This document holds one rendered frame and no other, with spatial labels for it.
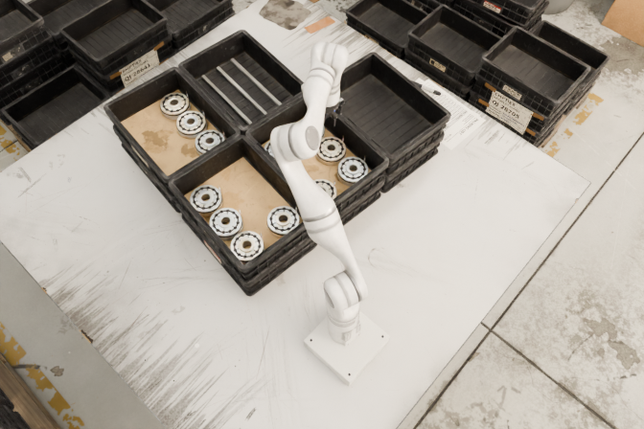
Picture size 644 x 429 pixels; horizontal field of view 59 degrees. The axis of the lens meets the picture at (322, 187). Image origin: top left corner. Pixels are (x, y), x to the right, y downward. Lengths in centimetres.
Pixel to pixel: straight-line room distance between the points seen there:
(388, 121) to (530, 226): 62
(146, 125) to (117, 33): 96
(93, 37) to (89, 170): 95
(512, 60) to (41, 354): 248
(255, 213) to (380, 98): 66
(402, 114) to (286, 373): 99
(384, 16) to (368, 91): 120
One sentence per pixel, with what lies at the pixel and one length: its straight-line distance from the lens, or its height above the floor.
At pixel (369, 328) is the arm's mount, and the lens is 181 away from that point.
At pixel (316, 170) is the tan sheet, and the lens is 195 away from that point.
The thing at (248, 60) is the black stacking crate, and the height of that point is 83.
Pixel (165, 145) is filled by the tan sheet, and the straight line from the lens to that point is 207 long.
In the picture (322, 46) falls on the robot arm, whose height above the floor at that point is 135.
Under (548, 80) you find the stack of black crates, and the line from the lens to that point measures 290.
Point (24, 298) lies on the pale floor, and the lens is 291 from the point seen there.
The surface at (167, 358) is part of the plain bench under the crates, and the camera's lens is 186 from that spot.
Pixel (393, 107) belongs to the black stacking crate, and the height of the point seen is 83.
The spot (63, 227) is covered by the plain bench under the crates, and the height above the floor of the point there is 70.
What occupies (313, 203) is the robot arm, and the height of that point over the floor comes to 124.
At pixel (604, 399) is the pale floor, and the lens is 279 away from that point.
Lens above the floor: 245
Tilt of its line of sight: 58 degrees down
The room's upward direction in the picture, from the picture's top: 3 degrees clockwise
